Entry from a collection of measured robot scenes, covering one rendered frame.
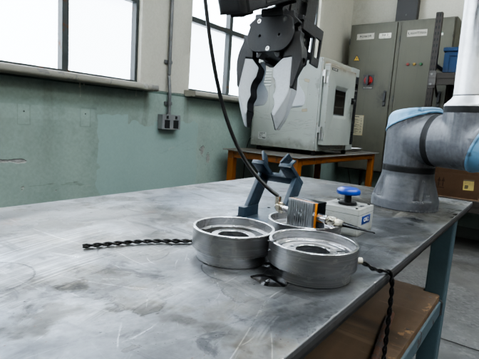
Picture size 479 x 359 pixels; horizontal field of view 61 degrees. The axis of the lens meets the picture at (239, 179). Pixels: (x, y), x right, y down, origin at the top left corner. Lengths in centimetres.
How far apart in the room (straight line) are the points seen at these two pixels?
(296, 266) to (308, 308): 6
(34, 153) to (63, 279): 166
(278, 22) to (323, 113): 225
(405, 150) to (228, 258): 60
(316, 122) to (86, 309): 250
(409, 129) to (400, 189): 13
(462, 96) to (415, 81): 345
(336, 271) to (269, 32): 31
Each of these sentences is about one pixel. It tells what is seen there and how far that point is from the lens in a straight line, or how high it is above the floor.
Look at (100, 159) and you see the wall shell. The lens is 229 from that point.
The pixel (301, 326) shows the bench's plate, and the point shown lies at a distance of 39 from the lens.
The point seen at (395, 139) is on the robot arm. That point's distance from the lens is 100.
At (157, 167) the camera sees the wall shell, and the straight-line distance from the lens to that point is 255.
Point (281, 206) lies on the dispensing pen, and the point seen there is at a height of 85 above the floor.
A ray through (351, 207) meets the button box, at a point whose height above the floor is 84.
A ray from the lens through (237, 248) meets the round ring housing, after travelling 48.
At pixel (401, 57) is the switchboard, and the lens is 445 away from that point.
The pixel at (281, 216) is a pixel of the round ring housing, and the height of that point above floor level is 83.
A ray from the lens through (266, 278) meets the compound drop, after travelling 47.
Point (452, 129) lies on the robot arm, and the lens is 93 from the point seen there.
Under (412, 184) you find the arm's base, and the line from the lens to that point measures 99.
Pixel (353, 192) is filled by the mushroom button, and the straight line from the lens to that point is 71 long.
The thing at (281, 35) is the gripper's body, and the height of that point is 109.
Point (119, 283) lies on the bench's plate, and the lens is 45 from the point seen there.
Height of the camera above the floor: 97
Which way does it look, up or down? 8 degrees down
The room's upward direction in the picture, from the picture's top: 4 degrees clockwise
